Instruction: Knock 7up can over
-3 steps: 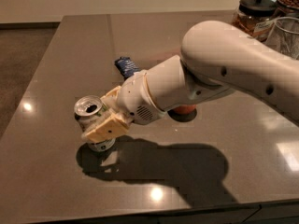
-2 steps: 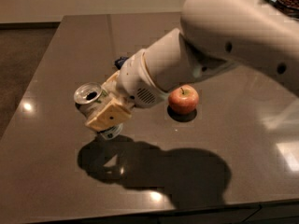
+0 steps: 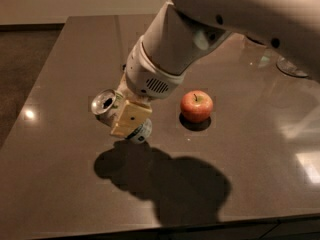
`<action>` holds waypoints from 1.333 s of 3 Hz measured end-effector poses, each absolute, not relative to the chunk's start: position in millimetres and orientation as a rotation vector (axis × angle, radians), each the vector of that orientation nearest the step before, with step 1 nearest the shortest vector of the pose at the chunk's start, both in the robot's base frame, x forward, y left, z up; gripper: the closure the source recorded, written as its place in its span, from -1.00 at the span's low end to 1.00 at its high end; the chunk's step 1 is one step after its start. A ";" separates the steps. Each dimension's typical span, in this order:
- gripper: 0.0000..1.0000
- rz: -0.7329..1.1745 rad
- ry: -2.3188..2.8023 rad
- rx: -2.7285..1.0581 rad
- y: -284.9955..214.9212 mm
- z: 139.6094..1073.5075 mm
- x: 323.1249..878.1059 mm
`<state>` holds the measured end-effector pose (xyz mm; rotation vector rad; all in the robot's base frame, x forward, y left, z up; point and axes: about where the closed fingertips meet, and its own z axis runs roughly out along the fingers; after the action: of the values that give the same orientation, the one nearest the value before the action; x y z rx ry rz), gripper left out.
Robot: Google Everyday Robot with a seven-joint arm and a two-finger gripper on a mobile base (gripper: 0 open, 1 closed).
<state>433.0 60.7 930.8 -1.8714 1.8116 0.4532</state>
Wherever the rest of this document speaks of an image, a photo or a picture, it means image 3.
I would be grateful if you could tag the green white 7up can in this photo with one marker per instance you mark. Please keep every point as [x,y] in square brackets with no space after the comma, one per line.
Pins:
[106,104]

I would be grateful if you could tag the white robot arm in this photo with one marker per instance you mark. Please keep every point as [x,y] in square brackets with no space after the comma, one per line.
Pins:
[186,30]

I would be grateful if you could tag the red apple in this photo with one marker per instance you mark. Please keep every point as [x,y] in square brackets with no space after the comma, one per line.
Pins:
[196,106]

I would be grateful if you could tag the clear glass base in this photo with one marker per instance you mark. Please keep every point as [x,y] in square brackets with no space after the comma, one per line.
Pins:
[288,68]

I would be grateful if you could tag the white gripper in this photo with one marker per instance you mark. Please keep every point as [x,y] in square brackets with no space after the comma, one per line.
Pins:
[144,79]

